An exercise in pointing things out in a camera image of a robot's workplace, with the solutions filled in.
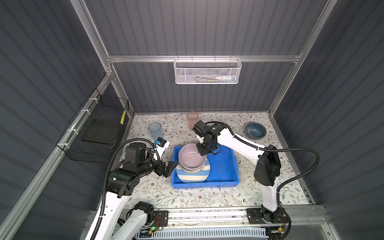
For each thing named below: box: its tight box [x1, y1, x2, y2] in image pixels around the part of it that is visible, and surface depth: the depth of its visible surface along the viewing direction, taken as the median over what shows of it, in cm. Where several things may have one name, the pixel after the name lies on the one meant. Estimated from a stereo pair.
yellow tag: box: [120, 109, 127, 126], surface depth 84 cm
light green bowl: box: [179, 163, 206, 174], surface depth 80 cm
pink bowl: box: [178, 143, 207, 171], surface depth 85 cm
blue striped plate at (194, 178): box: [175, 158, 211, 183], surface depth 84 cm
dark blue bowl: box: [246, 122, 267, 141], surface depth 107 cm
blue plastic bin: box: [170, 145, 240, 190], surface depth 88 cm
